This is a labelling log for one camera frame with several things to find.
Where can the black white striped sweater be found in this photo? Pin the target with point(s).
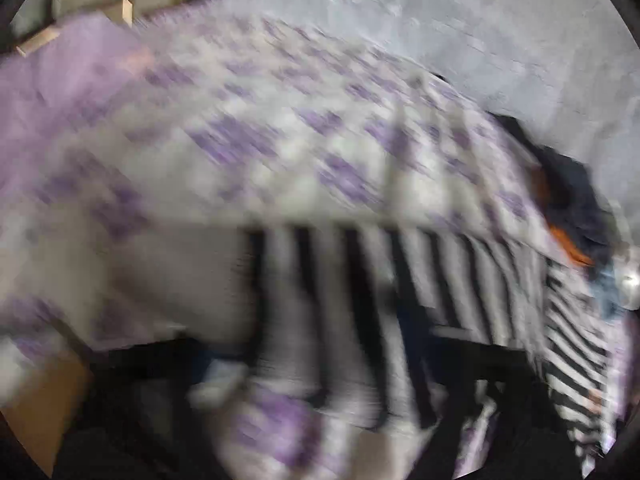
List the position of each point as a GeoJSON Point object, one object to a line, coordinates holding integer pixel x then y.
{"type": "Point", "coordinates": [415, 354]}

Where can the purple floral bed sheet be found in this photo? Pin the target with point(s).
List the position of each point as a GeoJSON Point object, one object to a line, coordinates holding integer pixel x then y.
{"type": "Point", "coordinates": [126, 249]}

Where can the orange folded garment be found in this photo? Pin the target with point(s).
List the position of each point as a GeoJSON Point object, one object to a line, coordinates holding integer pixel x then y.
{"type": "Point", "coordinates": [543, 199]}

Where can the navy folded garment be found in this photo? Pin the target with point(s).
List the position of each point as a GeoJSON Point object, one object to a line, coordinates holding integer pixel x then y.
{"type": "Point", "coordinates": [574, 204]}

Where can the lilac satin cloth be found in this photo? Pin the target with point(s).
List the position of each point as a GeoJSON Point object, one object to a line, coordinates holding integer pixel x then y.
{"type": "Point", "coordinates": [75, 74]}

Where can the white lace curtain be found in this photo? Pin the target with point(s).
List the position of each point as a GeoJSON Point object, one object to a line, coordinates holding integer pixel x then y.
{"type": "Point", "coordinates": [567, 69]}

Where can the light blue folded towel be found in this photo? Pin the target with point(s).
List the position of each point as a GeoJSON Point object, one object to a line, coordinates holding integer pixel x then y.
{"type": "Point", "coordinates": [606, 293]}

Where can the wooden picture frame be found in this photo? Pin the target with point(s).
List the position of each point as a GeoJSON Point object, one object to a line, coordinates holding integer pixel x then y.
{"type": "Point", "coordinates": [120, 12]}

